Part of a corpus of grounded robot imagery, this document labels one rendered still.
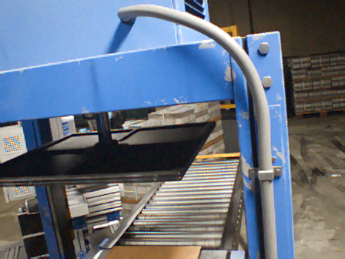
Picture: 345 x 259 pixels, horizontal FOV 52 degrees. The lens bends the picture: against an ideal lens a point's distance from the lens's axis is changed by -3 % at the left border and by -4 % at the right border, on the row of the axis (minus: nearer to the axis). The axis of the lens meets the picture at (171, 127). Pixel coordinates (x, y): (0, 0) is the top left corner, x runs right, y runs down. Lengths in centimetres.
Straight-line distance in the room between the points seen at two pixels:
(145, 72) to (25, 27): 34
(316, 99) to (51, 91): 775
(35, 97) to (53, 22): 19
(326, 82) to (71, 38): 767
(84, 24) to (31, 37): 13
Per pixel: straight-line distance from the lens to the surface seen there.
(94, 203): 252
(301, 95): 821
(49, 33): 83
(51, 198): 152
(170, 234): 164
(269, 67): 59
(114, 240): 167
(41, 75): 70
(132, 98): 63
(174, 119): 344
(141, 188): 314
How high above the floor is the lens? 152
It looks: 10 degrees down
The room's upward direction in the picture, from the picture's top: 7 degrees counter-clockwise
